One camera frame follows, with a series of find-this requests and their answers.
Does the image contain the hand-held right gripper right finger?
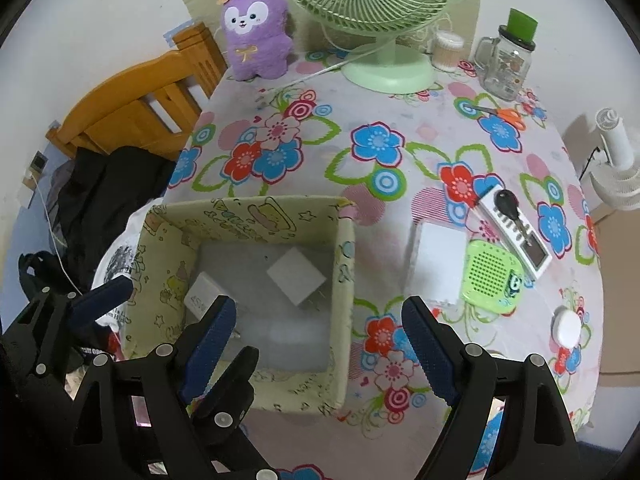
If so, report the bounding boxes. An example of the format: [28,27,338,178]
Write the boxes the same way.
[401,296,581,480]

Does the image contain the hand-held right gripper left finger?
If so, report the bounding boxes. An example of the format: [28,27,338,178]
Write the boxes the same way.
[69,296,238,480]

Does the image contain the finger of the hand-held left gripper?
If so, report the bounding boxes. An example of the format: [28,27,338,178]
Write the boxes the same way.
[10,276,135,382]
[192,345,279,480]

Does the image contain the printed fabric storage box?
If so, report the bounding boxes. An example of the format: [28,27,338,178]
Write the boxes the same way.
[122,195,357,417]

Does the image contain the white round disc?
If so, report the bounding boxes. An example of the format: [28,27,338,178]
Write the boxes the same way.
[550,307,583,353]

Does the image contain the white printed t-shirt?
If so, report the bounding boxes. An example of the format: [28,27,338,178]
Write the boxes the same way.
[90,199,166,331]

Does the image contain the white flat power adapter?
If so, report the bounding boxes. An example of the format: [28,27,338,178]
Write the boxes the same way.
[182,271,226,321]

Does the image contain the white flat box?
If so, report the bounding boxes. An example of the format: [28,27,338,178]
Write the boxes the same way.
[404,220,468,308]

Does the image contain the black clothing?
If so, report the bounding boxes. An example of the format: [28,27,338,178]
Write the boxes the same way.
[50,146,178,291]

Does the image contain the green perforated square case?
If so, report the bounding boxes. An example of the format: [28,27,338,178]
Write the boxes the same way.
[460,237,528,316]

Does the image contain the white cube charger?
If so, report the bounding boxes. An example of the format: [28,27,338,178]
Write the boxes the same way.
[266,246,328,308]

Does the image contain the white remote control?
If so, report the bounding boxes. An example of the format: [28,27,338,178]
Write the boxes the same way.
[477,184,553,281]

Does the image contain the black key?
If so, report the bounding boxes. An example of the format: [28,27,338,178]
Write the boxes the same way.
[492,190,537,251]

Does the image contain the wooden bed headboard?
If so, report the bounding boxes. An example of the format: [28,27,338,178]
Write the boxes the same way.
[46,22,228,161]

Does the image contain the floral tablecloth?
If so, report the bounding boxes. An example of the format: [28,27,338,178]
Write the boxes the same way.
[165,47,604,480]

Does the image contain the light blue paper strip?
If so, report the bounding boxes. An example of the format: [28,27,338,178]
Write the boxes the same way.
[162,22,193,46]

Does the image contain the white standing fan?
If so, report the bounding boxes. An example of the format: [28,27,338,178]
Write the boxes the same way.
[587,107,640,206]

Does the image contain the glass mug with green lid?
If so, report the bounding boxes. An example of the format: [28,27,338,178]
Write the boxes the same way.
[472,8,540,101]

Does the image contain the cotton swab container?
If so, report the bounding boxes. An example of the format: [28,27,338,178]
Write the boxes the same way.
[431,30,463,72]

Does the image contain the purple plush toy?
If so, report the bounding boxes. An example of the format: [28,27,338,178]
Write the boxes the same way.
[218,0,295,82]

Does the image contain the thin white cable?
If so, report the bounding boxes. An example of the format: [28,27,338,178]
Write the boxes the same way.
[30,170,83,296]

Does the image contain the orange handled scissors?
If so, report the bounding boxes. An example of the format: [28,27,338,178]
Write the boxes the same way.
[467,105,527,132]

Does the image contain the black fan cable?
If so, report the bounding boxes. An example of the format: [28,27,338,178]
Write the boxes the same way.
[580,145,601,181]

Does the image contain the white fan cable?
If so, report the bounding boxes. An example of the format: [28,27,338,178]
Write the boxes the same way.
[257,40,388,93]

